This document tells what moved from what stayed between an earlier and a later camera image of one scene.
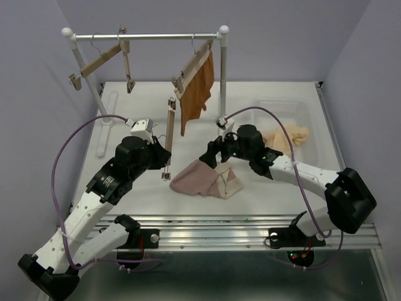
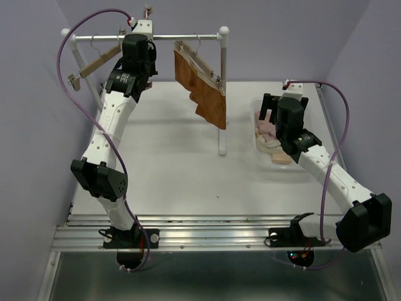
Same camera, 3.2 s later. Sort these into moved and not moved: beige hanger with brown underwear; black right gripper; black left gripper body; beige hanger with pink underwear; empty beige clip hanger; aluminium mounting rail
Moved: beige hanger with pink underwear; black right gripper; black left gripper body; beige hanger with brown underwear
Not moved: empty beige clip hanger; aluminium mounting rail
